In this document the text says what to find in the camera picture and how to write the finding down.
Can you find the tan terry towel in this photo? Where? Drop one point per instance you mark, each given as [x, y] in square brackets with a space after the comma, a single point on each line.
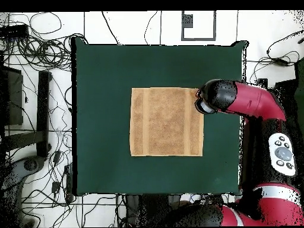
[163, 123]

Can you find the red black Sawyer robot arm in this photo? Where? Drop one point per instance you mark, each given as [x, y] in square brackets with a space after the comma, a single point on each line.
[256, 102]

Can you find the black flat panel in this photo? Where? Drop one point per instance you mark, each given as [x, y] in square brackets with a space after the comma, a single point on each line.
[287, 90]
[14, 99]

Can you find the dark green table cloth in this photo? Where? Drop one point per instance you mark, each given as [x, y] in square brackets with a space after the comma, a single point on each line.
[106, 71]

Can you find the black power strip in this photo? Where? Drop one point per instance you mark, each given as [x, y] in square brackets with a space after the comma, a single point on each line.
[68, 182]
[14, 30]

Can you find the small grey square plate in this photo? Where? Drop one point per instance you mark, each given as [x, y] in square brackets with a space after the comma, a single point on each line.
[188, 21]

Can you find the black power adapter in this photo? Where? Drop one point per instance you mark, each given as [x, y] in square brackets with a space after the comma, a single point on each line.
[281, 60]
[56, 187]

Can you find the green cloth cover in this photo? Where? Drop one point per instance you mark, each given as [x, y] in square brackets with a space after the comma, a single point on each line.
[300, 90]

